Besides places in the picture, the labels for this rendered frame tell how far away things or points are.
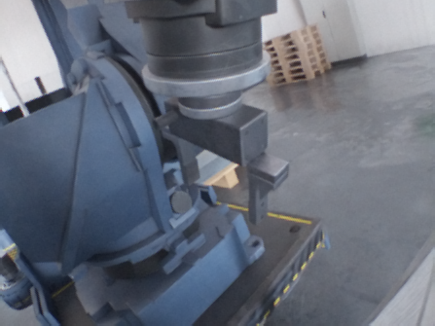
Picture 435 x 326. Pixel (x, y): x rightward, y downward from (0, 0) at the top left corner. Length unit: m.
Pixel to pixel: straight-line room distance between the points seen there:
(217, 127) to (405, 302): 0.25
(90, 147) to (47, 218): 0.16
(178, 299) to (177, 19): 0.68
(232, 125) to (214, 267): 0.59
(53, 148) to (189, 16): 0.40
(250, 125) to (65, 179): 0.39
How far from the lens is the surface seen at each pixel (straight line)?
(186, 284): 0.77
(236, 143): 0.29
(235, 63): 0.25
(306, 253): 0.94
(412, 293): 0.29
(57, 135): 0.56
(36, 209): 0.57
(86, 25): 0.74
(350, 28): 6.14
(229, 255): 0.84
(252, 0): 0.24
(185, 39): 0.24
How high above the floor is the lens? 0.96
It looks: 17 degrees down
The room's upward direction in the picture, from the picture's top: 22 degrees counter-clockwise
